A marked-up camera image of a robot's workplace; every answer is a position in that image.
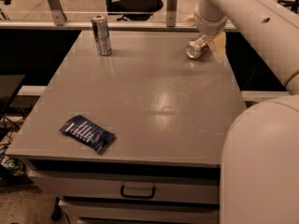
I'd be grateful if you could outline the blue rxbar blueberry wrapper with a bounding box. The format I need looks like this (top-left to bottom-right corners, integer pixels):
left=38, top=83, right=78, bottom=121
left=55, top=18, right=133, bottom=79
left=60, top=115, right=115, bottom=152

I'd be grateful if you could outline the middle metal railing bracket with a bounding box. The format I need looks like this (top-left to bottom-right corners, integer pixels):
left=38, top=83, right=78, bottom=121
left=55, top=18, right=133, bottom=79
left=165, top=0, right=178, bottom=27

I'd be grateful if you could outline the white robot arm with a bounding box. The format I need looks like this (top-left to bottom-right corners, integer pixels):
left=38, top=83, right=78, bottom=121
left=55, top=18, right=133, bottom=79
left=193, top=0, right=299, bottom=224

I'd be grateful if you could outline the tall silver energy drink can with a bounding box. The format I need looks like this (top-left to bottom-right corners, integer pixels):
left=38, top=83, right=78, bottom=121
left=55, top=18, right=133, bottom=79
left=91, top=16, right=112, bottom=56

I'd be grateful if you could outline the black office chair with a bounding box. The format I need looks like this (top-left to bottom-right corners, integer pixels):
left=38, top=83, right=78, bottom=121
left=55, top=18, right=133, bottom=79
left=106, top=0, right=164, bottom=21

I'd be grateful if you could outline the metal railing bracket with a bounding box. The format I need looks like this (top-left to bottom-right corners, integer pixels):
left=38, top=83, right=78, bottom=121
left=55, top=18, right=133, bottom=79
left=165, top=0, right=178, bottom=27
left=47, top=0, right=66, bottom=26

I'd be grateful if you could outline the green snack bag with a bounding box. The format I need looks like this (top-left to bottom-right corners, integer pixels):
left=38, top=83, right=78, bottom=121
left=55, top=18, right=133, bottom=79
left=1, top=158, right=25, bottom=176

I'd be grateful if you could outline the grey drawer cabinet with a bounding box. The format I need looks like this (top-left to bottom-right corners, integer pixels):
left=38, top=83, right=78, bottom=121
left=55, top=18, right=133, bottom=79
left=8, top=32, right=245, bottom=224

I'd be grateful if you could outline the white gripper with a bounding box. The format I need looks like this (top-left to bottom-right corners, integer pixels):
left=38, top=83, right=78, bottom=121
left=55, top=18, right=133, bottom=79
left=185, top=5, right=228, bottom=61

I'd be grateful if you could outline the left metal railing bracket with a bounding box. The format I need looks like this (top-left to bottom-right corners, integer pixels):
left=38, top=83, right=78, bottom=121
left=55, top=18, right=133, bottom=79
left=47, top=0, right=66, bottom=26

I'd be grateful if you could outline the black drawer handle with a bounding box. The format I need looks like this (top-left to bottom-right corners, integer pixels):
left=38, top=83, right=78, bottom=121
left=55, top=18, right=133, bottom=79
left=120, top=185, right=156, bottom=200

